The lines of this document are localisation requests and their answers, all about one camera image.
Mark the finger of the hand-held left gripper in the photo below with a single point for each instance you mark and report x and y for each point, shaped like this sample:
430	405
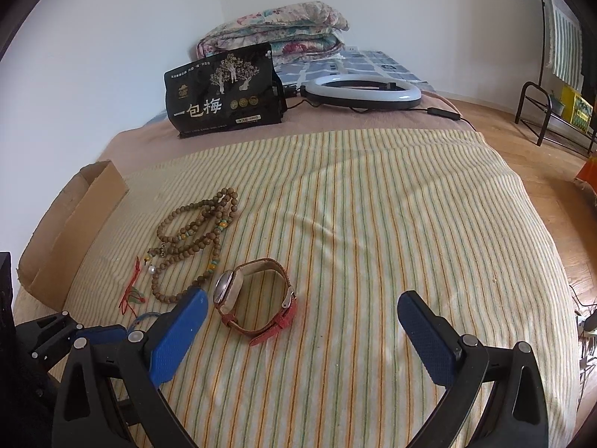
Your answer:
105	333

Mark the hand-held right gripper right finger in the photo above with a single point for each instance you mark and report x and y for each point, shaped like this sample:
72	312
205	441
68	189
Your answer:
424	336

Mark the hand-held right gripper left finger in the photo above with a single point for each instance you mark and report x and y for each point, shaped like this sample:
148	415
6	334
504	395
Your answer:
177	331

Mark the cardboard box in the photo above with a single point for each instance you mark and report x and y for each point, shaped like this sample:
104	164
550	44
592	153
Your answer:
70	233

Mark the striped yellow towel blanket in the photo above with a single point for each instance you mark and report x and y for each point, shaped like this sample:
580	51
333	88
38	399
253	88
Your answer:
373	224

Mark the pink blanket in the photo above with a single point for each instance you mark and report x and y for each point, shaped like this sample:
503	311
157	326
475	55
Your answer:
140	142

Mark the orange cloth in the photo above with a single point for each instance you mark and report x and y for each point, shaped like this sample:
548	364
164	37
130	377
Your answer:
588	172

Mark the black snack bag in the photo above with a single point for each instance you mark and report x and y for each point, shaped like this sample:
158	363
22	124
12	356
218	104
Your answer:
219	93

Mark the black metal rack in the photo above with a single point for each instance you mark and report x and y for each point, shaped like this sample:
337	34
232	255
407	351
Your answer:
541	102

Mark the yellow green box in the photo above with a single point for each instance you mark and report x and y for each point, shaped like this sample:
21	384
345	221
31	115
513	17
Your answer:
578	107

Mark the blue checked bed sheet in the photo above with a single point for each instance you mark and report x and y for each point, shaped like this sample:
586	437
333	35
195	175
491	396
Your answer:
373	63

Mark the folded floral quilt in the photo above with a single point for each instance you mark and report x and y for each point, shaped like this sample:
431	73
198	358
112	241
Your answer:
280	28

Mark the hanging green striped towel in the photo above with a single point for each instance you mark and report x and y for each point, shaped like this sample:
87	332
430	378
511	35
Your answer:
566	42

